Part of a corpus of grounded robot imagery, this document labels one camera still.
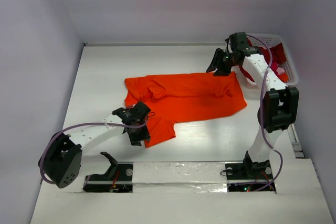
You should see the orange t shirt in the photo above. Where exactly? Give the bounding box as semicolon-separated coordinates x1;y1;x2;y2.
124;72;247;148

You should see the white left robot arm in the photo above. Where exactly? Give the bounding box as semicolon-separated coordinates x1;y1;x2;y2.
38;102;151;189

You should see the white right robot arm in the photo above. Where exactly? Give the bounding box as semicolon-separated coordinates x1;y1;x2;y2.
206;32;299;180

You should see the white plastic basket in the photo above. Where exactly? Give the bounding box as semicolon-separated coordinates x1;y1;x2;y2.
247;34;299;86

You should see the dark red t shirt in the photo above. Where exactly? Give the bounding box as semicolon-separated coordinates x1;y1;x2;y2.
239;43;289;83

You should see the pink cloth in basket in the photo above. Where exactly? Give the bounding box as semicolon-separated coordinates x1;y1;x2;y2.
271;62;285;76

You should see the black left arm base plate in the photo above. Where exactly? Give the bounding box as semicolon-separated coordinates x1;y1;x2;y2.
83;163;133;193

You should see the metal rail right table edge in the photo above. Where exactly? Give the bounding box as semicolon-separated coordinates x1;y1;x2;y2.
287;124;305;159

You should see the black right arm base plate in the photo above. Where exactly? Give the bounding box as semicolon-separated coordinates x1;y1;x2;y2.
221;161;273;193

